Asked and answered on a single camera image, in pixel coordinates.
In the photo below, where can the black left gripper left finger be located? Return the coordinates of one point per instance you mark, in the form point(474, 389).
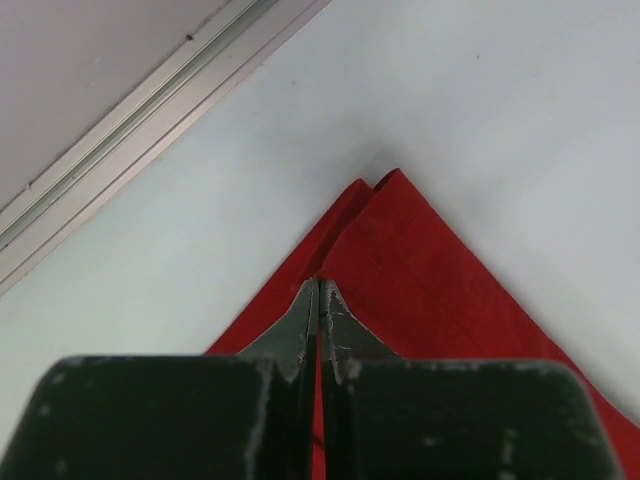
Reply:
point(243, 416)

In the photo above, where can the aluminium wall corner profile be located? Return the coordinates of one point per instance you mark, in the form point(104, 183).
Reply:
point(212, 60)

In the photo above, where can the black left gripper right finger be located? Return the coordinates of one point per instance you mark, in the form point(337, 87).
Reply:
point(387, 417)

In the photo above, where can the red t shirt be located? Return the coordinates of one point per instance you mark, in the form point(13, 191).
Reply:
point(407, 277)

